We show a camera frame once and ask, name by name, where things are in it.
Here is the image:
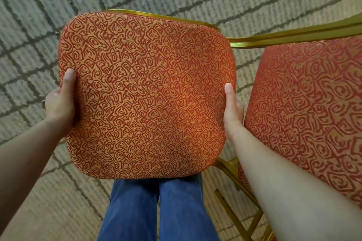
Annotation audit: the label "person's right forearm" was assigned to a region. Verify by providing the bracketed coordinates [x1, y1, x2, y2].
[228, 125, 362, 241]

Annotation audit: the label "person's left hand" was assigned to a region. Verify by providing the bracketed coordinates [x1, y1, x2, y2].
[44, 69, 80, 128]

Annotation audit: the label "person's blue jeans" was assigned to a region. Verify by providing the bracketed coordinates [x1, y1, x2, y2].
[97, 173, 221, 241]

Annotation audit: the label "person's left forearm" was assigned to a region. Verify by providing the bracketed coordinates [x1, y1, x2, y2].
[0, 117, 71, 227]

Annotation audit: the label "person's right hand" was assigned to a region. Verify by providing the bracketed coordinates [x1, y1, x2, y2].
[223, 83, 245, 137]

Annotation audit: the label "red patterned gold-framed chair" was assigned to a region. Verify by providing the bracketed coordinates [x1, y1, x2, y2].
[58, 9, 237, 180]
[212, 13, 362, 241]

